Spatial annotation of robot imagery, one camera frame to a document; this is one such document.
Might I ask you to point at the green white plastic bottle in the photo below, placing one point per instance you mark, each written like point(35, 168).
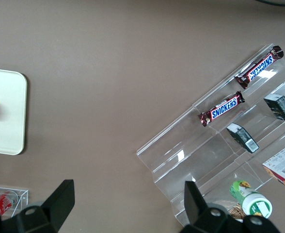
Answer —
point(251, 201)

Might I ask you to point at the clear acrylic stepped display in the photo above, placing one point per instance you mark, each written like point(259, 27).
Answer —
point(181, 155)

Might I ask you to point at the cream plastic tray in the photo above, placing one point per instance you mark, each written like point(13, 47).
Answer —
point(9, 121)

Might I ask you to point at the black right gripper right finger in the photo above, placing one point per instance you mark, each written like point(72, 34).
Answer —
point(193, 204)

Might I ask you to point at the wicker basket with foil packs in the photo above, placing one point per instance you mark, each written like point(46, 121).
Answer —
point(237, 212)

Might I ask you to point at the small black carton box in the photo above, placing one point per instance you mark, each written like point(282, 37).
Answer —
point(242, 137)
point(280, 108)

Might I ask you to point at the Snickers chocolate bar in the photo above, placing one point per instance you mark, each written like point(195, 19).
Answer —
point(222, 108)
point(258, 67)

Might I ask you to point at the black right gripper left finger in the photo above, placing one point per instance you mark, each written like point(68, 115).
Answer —
point(60, 201)

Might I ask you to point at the red soda can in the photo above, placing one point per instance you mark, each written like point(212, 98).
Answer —
point(2, 204)

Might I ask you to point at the clear acrylic bottle rack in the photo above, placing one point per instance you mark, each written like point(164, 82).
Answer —
point(23, 194)

